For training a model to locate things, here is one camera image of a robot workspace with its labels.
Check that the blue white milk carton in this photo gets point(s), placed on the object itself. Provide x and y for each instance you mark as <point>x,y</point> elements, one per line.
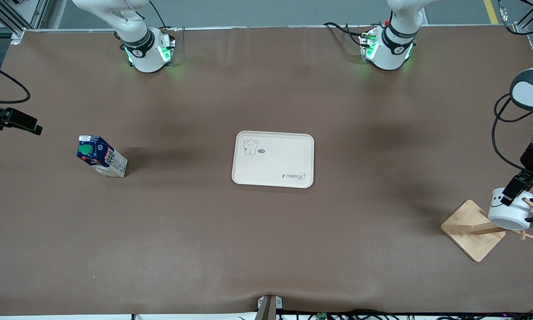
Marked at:
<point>102,158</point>

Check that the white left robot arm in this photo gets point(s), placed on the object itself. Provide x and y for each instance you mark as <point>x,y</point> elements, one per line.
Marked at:
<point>393,44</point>

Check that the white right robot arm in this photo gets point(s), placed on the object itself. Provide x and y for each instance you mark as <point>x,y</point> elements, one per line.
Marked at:
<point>137,40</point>

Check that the cream tray with bear print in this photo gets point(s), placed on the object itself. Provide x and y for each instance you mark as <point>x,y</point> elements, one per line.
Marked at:
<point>275,164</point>

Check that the wooden mug tree stand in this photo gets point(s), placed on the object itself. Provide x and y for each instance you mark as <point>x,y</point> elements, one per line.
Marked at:
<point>468,231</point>

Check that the small green circuit board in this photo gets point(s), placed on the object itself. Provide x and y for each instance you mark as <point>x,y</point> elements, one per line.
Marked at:
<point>322,316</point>

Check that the aluminium frame profile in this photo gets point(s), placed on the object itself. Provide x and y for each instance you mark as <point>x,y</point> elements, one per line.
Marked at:
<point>522,27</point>
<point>0,12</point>

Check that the metal table edge bracket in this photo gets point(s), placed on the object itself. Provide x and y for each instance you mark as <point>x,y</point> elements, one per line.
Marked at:
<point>266,309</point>

